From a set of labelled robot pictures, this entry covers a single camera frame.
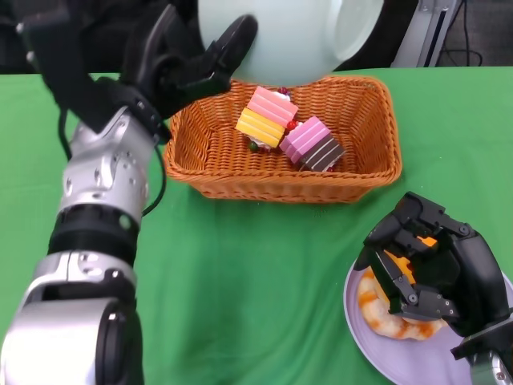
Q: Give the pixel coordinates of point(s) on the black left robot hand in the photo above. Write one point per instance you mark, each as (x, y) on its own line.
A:
(160, 72)

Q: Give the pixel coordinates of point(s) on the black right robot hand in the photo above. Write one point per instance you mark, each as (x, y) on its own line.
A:
(477, 280)

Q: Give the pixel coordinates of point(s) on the orange oval bread loaf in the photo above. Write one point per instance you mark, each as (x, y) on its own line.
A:
(401, 264)

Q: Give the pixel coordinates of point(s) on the pale green bowl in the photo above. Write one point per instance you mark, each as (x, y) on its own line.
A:
(288, 40)

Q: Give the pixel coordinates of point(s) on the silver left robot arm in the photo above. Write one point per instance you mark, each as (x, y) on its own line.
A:
(100, 180)

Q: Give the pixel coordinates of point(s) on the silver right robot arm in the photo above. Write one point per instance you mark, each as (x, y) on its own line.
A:
(493, 369)

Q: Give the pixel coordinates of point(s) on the lavender plate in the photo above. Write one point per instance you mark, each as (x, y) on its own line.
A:
(401, 357)

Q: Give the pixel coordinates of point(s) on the pink yellow striped cake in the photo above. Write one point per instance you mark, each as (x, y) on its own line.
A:
(264, 116)

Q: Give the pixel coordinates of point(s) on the magenta pink cake slice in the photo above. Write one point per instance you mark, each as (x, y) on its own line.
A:
(306, 136)

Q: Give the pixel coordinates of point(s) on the orange wicker basket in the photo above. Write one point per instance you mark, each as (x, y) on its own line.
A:
(280, 180)

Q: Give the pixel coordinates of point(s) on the chocolate layered cake slice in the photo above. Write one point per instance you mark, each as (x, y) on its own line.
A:
(322, 154)

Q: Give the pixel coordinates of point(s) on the black backdrop cloth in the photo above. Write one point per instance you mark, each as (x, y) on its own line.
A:
(100, 32)

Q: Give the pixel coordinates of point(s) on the grey metal stand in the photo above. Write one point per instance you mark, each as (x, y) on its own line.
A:
(425, 36)

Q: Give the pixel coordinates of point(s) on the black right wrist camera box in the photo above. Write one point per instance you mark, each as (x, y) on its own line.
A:
(485, 339)

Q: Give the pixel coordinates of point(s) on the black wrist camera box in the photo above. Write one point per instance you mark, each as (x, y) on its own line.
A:
(485, 339)
(60, 60)

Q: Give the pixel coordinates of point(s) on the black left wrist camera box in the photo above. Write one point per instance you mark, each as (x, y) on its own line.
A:
(60, 60)

